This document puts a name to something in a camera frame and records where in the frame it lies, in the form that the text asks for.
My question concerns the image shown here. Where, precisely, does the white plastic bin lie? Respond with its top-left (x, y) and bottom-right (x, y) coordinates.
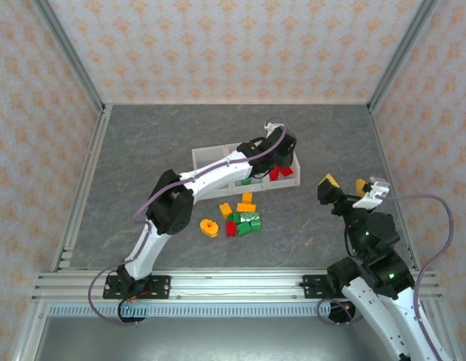
top-left (224, 143), bottom-right (270, 199)
top-left (259, 141), bottom-right (303, 191)
top-left (192, 145), bottom-right (233, 201)

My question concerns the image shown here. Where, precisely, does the orange round lego piece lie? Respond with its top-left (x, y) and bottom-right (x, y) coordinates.
top-left (199, 218), bottom-right (220, 238)

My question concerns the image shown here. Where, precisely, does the grey metal sheet panel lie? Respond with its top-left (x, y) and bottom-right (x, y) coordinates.
top-left (38, 314), bottom-right (407, 361)

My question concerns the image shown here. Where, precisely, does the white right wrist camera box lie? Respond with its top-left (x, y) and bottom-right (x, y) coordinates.
top-left (352, 175), bottom-right (391, 210)

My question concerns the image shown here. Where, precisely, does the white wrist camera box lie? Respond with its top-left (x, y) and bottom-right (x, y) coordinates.
top-left (352, 175), bottom-right (391, 210)
top-left (263, 120), bottom-right (283, 139)

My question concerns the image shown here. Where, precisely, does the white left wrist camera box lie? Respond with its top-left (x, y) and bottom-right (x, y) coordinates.
top-left (263, 120), bottom-right (283, 139)

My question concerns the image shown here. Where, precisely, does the aluminium side rail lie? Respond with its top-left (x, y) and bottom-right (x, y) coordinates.
top-left (51, 104), bottom-right (114, 272)
top-left (367, 105), bottom-right (422, 271)

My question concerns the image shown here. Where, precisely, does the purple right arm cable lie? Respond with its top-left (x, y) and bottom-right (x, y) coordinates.
top-left (316, 192), bottom-right (455, 361)

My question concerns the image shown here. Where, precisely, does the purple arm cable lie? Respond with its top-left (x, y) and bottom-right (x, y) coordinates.
top-left (88, 116), bottom-right (288, 327)
top-left (316, 192), bottom-right (455, 361)

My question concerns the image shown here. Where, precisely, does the black round cable port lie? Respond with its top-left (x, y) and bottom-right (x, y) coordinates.
top-left (327, 299), bottom-right (357, 325)
top-left (117, 299), bottom-right (147, 325)

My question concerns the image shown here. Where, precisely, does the wide aluminium base rail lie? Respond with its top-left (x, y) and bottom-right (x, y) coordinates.
top-left (31, 267), bottom-right (446, 304)

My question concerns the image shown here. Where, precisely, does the aluminium frame post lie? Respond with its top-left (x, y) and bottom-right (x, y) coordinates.
top-left (367, 0), bottom-right (443, 114)
top-left (32, 0), bottom-right (108, 114)

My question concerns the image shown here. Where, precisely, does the grey slotted cable duct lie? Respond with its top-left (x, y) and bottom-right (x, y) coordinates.
top-left (47, 303), bottom-right (369, 317)

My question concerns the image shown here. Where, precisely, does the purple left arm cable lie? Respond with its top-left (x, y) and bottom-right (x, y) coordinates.
top-left (88, 116), bottom-right (288, 327)

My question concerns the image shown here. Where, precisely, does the aluminium lower frame bar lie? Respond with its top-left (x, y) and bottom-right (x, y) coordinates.
top-left (12, 300), bottom-right (49, 361)

